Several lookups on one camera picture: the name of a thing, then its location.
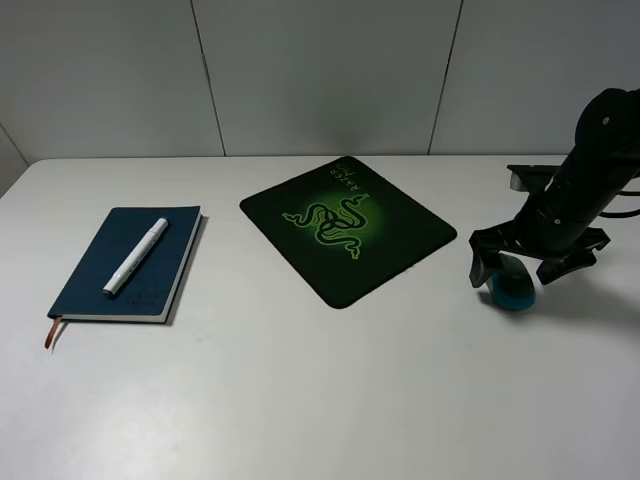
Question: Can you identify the white marker pen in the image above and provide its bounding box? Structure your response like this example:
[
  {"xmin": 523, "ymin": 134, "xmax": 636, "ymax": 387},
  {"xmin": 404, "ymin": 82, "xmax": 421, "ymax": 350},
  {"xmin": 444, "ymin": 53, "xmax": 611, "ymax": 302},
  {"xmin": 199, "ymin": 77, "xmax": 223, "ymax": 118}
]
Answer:
[{"xmin": 102, "ymin": 218, "xmax": 169, "ymax": 297}]

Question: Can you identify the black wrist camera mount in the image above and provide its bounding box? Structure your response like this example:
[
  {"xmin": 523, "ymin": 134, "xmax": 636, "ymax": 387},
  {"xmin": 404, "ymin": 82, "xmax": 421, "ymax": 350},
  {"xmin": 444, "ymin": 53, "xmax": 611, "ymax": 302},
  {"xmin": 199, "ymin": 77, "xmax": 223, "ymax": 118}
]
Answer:
[{"xmin": 507, "ymin": 165, "xmax": 559, "ymax": 194}]

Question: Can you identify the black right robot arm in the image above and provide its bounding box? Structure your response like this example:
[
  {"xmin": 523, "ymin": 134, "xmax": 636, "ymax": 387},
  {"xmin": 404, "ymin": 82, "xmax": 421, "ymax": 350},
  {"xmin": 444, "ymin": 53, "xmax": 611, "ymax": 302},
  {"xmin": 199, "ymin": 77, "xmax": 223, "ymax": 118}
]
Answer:
[{"xmin": 469, "ymin": 88, "xmax": 639, "ymax": 288}]

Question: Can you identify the black green mouse pad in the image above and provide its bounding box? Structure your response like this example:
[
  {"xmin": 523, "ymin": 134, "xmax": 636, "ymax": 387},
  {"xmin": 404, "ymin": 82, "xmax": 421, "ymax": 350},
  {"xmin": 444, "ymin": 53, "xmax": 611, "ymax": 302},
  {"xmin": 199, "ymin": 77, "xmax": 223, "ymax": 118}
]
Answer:
[{"xmin": 240, "ymin": 156, "xmax": 457, "ymax": 309}]

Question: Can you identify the black blue computer mouse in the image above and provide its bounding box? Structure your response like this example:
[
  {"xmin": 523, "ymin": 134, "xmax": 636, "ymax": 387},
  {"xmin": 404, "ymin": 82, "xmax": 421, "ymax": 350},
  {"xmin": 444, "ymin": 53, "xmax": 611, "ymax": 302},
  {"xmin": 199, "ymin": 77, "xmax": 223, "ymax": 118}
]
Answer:
[{"xmin": 487, "ymin": 254, "xmax": 536, "ymax": 311}]

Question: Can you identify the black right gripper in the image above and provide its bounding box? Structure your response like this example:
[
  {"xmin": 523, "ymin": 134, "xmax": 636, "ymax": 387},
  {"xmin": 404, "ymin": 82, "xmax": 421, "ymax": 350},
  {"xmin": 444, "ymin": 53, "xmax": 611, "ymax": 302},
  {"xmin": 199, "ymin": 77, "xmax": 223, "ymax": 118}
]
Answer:
[{"xmin": 469, "ymin": 184, "xmax": 610, "ymax": 288}]

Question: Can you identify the dark blue notebook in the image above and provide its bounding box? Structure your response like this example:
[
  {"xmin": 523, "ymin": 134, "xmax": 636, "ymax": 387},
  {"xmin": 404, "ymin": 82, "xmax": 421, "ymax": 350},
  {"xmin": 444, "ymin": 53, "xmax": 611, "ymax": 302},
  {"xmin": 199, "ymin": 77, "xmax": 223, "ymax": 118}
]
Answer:
[{"xmin": 44, "ymin": 206, "xmax": 202, "ymax": 348}]

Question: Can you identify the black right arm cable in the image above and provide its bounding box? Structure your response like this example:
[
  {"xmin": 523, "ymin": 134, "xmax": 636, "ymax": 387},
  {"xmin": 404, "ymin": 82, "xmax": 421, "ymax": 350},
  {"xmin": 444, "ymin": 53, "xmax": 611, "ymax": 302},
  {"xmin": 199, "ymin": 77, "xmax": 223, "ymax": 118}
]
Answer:
[{"xmin": 597, "ymin": 184, "xmax": 640, "ymax": 220}]

